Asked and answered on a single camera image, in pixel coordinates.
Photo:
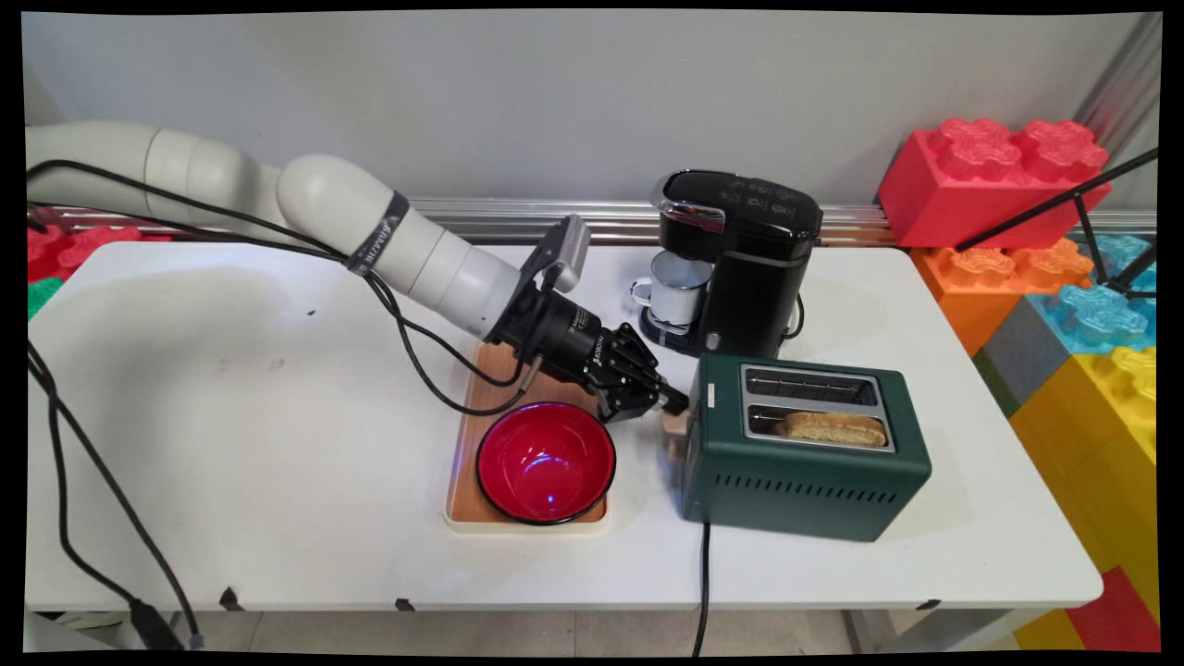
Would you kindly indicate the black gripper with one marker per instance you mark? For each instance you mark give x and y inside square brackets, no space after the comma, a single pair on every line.
[560,335]

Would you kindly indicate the beige toaster lever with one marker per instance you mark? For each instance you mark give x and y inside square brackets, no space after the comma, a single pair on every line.
[677,427]

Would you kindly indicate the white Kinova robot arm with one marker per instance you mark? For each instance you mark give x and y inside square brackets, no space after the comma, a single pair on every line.
[425,261]

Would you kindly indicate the white enamel mug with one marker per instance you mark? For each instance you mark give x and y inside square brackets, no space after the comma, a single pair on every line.
[680,296]

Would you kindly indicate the red bowl with black rim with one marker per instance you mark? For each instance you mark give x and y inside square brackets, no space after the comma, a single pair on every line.
[546,467]

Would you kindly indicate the wooden tray with cream rim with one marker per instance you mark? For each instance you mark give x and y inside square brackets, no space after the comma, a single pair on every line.
[481,398]

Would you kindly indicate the black coffee machine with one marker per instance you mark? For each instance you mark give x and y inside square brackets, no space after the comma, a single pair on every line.
[754,268]

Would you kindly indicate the green two-slot toaster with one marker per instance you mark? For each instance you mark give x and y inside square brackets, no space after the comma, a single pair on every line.
[795,495]

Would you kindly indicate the slice of toast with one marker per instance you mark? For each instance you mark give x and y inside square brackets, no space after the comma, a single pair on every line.
[832,430]

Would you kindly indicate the big orange toy brick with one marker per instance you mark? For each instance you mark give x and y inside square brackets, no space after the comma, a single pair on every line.
[980,287]

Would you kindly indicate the big red toy brick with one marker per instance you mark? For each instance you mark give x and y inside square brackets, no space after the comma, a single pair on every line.
[971,194]

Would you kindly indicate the big grey toy brick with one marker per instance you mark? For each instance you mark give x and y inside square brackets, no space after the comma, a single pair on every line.
[1022,356]

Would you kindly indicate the black tripod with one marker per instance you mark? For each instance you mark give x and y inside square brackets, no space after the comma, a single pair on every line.
[1054,205]

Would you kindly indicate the big yellow toy brick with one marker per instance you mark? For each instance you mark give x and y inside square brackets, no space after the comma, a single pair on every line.
[1101,444]

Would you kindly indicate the big blue toy brick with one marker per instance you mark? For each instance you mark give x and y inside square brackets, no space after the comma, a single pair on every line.
[1101,319]

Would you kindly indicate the small red toy brick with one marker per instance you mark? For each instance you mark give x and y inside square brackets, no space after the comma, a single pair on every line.
[69,248]

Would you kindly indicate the small green toy brick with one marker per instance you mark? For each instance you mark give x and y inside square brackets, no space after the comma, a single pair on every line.
[39,298]

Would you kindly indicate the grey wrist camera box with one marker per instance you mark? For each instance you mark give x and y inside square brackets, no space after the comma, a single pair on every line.
[560,250]

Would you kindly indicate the aluminium wall rail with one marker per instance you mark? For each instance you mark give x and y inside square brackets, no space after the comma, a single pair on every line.
[832,222]

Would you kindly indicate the aluminium corner post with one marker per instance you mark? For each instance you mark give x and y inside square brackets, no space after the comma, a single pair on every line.
[1124,88]

